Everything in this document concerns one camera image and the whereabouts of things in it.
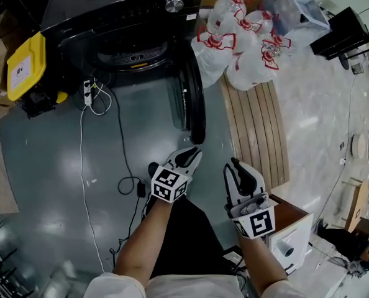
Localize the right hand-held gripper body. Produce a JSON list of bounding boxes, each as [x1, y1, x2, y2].
[[224, 192, 277, 240]]

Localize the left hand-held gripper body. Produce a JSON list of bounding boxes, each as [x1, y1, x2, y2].
[[150, 152, 194, 204]]

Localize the black round washing machine door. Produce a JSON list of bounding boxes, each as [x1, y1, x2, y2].
[[165, 42, 207, 145]]

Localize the black washing machine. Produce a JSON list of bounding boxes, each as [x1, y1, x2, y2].
[[40, 0, 204, 88]]

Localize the person's left forearm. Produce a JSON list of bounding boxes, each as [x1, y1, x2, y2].
[[112, 196, 174, 289]]

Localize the person's right forearm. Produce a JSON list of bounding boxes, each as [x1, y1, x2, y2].
[[236, 233, 290, 295]]

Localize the person's black shoe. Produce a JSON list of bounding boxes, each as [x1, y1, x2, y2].
[[147, 161, 161, 178]]

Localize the white box with wooden top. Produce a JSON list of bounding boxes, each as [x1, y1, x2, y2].
[[266, 193, 314, 275]]

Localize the wooden slatted board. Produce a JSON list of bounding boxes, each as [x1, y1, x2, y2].
[[219, 72, 291, 189]]

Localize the person's black trousers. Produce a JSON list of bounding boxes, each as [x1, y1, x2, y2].
[[149, 194, 237, 279]]

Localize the person's white shirt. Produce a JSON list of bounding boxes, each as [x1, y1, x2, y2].
[[84, 271, 302, 298]]

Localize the wooden table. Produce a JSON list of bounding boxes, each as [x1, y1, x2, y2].
[[345, 178, 369, 233]]

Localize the white power strip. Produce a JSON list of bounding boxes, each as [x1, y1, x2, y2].
[[83, 79, 96, 107]]

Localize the white round robot vacuum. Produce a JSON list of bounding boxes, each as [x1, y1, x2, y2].
[[350, 133, 369, 158]]

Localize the black low cabinet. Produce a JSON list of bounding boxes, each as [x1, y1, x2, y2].
[[309, 6, 369, 62]]

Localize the large clear plastic bag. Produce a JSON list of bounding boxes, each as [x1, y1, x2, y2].
[[261, 0, 332, 57]]

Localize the yellow lidded storage bin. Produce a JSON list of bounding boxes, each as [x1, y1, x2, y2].
[[6, 31, 47, 102]]

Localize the black power cable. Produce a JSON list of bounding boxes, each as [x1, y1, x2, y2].
[[108, 82, 148, 273]]

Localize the white power cable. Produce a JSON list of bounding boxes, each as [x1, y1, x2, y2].
[[78, 82, 113, 274]]

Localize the clear bottle with red handle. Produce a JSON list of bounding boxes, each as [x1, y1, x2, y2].
[[236, 9, 275, 43], [225, 33, 293, 92], [190, 25, 237, 89], [206, 0, 253, 40]]

